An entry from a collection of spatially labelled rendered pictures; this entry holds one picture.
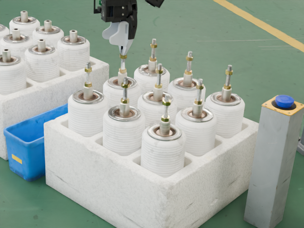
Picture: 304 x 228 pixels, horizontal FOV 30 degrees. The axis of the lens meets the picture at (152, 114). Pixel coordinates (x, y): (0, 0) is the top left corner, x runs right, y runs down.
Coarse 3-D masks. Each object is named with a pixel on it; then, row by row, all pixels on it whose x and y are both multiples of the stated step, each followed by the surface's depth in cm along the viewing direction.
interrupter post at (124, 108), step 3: (120, 102) 127; (129, 102) 128; (120, 105) 127; (123, 105) 127; (126, 105) 127; (129, 105) 128; (120, 108) 128; (123, 108) 127; (126, 108) 127; (120, 111) 128; (123, 111) 127; (126, 111) 127; (120, 114) 128; (123, 114) 128; (126, 114) 128
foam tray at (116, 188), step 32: (64, 128) 136; (256, 128) 141; (64, 160) 137; (96, 160) 128; (128, 160) 125; (192, 160) 126; (224, 160) 132; (64, 192) 141; (96, 192) 132; (128, 192) 125; (160, 192) 118; (192, 192) 125; (224, 192) 138; (128, 224) 128; (160, 224) 121; (192, 224) 131
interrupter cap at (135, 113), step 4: (112, 108) 130; (116, 108) 130; (132, 108) 131; (136, 108) 131; (108, 112) 128; (112, 112) 129; (116, 112) 129; (132, 112) 129; (136, 112) 129; (140, 112) 129; (112, 116) 127; (116, 116) 127; (120, 116) 128; (124, 116) 128; (128, 116) 128; (132, 116) 128; (136, 116) 128; (140, 116) 128; (116, 120) 126; (120, 120) 125; (124, 120) 125; (128, 120) 126; (132, 120) 126
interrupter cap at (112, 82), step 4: (116, 76) 146; (108, 80) 144; (112, 80) 144; (116, 80) 145; (128, 80) 145; (132, 80) 145; (108, 84) 142; (112, 84) 142; (116, 84) 143; (132, 84) 143; (136, 84) 143; (116, 88) 140; (120, 88) 140; (128, 88) 141; (132, 88) 141
